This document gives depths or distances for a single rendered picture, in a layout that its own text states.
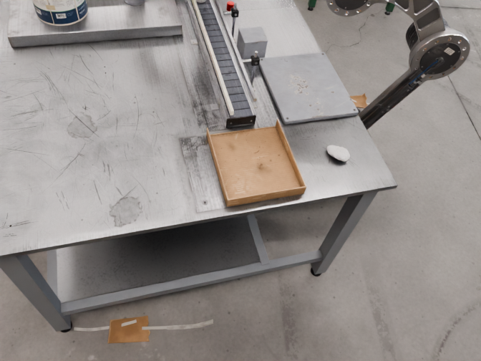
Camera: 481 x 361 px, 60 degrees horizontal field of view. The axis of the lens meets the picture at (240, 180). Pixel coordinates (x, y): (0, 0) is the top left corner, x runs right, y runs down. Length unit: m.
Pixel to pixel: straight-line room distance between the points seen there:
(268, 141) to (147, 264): 0.78
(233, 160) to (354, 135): 0.47
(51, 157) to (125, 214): 0.33
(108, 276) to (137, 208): 0.64
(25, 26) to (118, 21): 0.35
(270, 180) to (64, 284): 0.99
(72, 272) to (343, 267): 1.29
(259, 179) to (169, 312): 0.91
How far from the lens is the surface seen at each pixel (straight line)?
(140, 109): 1.58
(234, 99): 1.55
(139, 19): 1.91
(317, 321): 2.11
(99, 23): 1.90
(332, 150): 1.50
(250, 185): 1.36
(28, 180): 1.45
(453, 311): 2.41
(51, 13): 1.89
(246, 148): 1.46
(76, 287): 1.91
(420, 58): 2.00
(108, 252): 1.95
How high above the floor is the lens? 1.94
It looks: 54 degrees down
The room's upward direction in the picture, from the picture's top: 10 degrees clockwise
